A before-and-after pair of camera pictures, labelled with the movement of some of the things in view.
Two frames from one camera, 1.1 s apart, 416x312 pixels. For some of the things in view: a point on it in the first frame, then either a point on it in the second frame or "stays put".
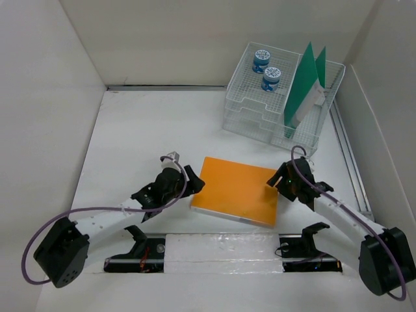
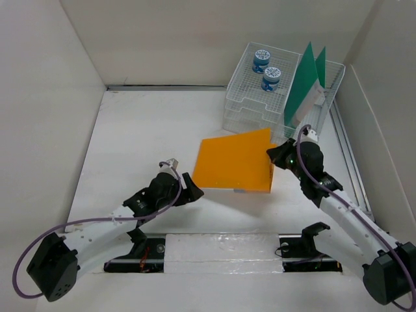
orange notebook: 237,190 to 236,162
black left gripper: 194,184 stays put
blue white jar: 261,60 stays put
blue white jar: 271,78 stays put
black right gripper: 284,173 to 277,153
